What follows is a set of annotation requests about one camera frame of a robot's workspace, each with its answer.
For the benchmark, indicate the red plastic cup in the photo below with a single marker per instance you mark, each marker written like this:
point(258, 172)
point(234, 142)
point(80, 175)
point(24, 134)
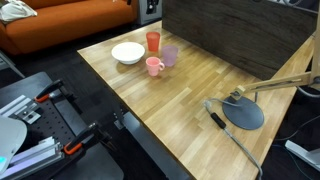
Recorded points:
point(153, 39)

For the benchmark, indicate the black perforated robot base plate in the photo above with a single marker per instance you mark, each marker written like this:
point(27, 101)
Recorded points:
point(61, 121)

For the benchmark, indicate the purple translucent cup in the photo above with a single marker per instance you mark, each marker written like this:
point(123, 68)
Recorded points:
point(169, 54)

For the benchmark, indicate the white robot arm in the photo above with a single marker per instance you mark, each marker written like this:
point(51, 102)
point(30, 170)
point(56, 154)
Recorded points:
point(12, 135)

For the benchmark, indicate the orange sofa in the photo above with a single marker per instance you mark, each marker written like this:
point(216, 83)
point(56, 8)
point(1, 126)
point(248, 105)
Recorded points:
point(60, 21)

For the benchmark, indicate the pink mug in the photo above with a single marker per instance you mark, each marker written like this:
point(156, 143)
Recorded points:
point(154, 66)

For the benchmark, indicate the white bowl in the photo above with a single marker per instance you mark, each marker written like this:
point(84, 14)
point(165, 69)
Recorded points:
point(128, 52)

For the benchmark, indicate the wooden table with grey frame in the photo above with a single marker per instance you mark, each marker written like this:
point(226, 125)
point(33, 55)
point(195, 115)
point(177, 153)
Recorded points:
point(170, 105)

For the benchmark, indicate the far black orange clamp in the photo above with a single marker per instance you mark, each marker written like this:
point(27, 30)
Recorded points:
point(44, 94)

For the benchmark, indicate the aluminium extrusion rail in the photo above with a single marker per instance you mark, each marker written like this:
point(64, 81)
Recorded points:
point(44, 154)

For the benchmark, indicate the near black orange clamp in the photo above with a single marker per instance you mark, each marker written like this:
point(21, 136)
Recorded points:
point(85, 139)

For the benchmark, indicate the grey wooden desk lamp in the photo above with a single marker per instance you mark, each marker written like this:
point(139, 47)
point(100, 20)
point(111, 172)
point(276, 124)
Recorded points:
point(250, 106)

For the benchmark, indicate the black orange clamp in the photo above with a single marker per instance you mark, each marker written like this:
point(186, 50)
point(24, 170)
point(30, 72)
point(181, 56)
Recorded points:
point(44, 94)
point(85, 139)

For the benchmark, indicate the dark wooden board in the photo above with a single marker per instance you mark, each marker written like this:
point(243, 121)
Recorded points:
point(258, 36)

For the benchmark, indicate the white cloth on sofa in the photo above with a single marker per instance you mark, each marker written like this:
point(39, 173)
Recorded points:
point(12, 10)

